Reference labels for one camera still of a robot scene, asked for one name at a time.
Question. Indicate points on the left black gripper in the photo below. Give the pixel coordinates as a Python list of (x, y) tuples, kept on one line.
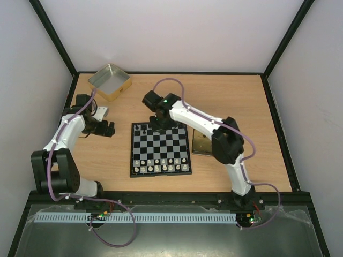
[(102, 131)]

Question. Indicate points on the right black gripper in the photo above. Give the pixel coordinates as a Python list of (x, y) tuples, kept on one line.
[(159, 125)]

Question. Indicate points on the black magnetic chess board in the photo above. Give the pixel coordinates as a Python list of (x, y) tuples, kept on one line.
[(169, 147)]

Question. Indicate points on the gold square tin box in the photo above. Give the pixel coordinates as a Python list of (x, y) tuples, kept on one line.
[(110, 82)]

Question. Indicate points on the gold tin lid tray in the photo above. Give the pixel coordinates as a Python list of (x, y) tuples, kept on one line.
[(201, 144)]

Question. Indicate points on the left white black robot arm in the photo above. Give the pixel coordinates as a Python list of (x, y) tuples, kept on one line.
[(54, 169)]

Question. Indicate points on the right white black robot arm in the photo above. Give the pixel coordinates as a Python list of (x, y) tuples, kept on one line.
[(226, 139)]

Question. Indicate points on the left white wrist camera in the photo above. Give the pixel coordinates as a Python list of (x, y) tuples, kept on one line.
[(101, 113)]

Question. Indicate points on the grey slotted cable duct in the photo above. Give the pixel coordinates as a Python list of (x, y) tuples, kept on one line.
[(140, 218)]

